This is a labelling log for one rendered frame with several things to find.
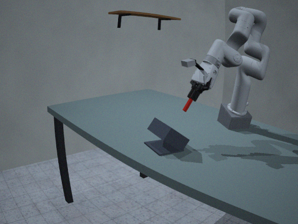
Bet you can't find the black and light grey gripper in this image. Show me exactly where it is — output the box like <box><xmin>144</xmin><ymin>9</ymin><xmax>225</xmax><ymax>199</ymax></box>
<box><xmin>188</xmin><ymin>60</ymin><xmax>219</xmax><ymax>101</ymax></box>

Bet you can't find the red rectangular peg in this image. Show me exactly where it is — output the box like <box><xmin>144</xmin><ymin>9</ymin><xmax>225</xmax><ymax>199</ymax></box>
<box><xmin>183</xmin><ymin>98</ymin><xmax>193</xmax><ymax>112</ymax></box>

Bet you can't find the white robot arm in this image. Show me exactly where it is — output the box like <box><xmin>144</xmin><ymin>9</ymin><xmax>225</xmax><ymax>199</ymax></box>
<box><xmin>204</xmin><ymin>7</ymin><xmax>270</xmax><ymax>116</ymax></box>

